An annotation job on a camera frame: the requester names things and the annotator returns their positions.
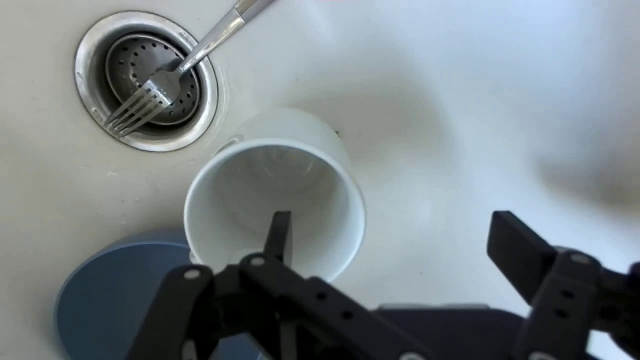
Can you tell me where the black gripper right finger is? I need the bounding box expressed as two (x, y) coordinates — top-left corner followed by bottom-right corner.
(484, 209), (640, 360)

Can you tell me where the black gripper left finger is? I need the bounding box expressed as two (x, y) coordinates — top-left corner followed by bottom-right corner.
(124, 210), (436, 360)

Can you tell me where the white mug cup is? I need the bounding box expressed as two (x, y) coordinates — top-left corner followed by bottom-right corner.
(183, 106), (371, 285)

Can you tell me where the blue plate in sink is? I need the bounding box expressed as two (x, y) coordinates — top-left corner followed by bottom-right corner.
(54, 228), (269, 360)

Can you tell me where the white kitchen sink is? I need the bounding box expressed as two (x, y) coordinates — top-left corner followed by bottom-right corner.
(0, 0), (640, 360)

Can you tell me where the steel sink drain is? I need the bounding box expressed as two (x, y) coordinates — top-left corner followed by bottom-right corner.
(72, 9), (222, 156)

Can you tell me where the silver fork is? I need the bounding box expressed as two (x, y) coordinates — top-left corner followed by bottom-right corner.
(103, 0), (280, 140)

